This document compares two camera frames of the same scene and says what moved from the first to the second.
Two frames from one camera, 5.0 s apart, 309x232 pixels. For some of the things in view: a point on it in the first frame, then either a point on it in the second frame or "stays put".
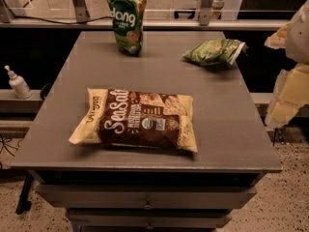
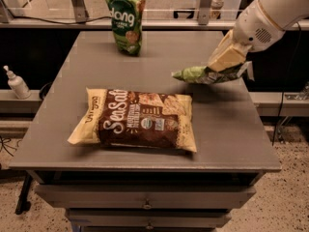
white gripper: x=299 y=36 to x=255 y=30
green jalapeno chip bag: x=215 y=51 to x=205 y=74
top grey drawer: x=146 y=195 stays put
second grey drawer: x=148 y=217 stays put
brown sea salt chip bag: x=137 y=118 stays put
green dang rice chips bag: x=126 y=4 stays put
